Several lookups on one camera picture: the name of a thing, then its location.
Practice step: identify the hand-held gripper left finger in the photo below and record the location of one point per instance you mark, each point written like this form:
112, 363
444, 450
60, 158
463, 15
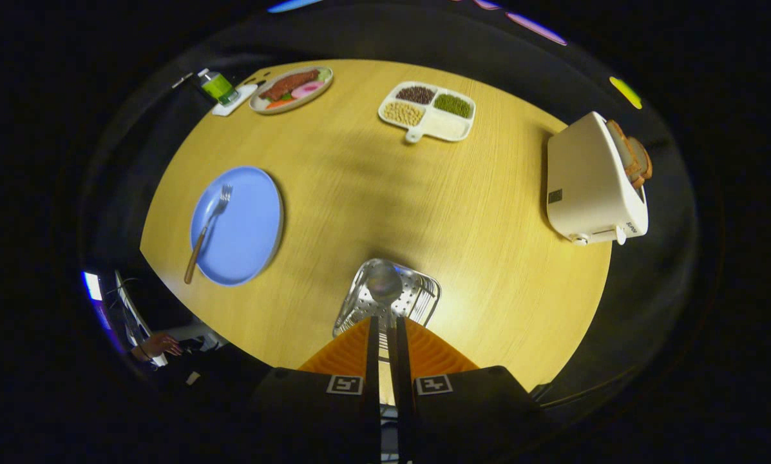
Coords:
373, 399

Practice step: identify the round plate with food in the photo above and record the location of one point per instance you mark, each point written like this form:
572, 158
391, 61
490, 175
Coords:
259, 106

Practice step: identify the brown meat slice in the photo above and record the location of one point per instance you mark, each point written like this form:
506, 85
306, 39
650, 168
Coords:
288, 84

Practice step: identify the blue round plate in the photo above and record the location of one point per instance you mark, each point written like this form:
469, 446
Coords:
243, 238

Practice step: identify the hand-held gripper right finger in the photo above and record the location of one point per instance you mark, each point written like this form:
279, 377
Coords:
403, 399

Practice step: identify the orange carrot piece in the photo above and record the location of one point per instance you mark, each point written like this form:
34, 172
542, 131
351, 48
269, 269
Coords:
278, 103

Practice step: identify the pile of green beans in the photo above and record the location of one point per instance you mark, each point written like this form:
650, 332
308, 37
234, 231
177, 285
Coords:
453, 105

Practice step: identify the white divided tray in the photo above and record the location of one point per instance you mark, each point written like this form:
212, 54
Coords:
446, 125

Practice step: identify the bright screen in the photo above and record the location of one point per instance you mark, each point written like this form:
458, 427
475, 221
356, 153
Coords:
93, 286

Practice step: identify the brown toast slice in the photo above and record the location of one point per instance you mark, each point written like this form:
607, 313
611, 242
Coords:
643, 164
620, 145

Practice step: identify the pink round food slice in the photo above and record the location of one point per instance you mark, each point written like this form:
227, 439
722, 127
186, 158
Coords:
308, 90

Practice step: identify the pile of dark beans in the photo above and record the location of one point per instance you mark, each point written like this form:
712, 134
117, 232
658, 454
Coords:
415, 94

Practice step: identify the green drink bottle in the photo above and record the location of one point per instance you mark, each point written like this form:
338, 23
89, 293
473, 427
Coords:
218, 87

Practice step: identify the pile of yellow beans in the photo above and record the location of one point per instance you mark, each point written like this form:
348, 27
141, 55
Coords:
403, 113

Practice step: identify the white toaster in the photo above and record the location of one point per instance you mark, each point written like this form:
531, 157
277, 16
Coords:
585, 180

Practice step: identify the white frame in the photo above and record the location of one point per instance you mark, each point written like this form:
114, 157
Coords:
131, 319

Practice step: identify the white clip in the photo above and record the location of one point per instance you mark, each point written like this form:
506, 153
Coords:
181, 80

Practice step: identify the white square coaster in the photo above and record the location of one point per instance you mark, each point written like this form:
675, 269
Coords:
241, 103

